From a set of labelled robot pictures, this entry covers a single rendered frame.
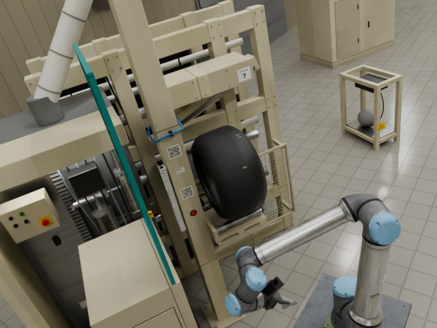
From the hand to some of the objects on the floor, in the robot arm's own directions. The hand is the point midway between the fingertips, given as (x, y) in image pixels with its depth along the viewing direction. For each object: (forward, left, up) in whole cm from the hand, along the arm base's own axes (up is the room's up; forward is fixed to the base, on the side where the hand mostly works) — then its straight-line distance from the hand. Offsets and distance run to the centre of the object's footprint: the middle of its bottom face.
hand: (287, 289), depth 183 cm
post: (+76, -41, -96) cm, 129 cm away
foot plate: (+76, -41, -96) cm, 129 cm away
